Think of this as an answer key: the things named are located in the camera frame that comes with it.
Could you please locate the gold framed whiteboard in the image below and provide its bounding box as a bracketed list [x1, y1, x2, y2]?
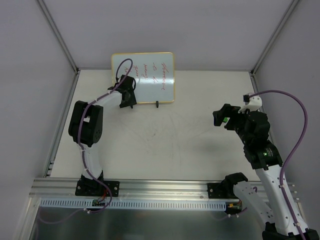
[111, 52, 175, 104]

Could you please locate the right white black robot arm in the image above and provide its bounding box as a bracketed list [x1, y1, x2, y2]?
[212, 103, 320, 240]

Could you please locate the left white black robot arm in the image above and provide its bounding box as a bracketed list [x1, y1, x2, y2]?
[68, 75, 137, 198]

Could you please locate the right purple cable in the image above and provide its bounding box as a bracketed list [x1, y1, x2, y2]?
[214, 89, 309, 240]

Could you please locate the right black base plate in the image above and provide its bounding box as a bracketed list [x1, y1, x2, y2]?
[207, 182, 237, 199]

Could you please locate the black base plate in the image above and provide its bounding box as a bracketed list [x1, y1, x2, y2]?
[75, 179, 120, 197]
[207, 182, 237, 199]

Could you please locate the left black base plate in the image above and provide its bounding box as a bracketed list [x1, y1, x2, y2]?
[75, 179, 120, 197]

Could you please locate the aluminium mounting rail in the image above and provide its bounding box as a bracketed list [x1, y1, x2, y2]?
[28, 177, 236, 201]

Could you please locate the left aluminium frame post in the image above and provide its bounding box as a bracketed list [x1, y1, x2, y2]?
[35, 0, 79, 178]

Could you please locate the aluminium frame post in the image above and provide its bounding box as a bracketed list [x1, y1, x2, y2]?
[249, 0, 301, 141]
[35, 0, 79, 178]

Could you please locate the right aluminium frame post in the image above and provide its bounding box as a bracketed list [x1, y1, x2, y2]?
[249, 0, 301, 141]

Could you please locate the white slotted cable duct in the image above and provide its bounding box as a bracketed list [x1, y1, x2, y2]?
[39, 198, 227, 212]

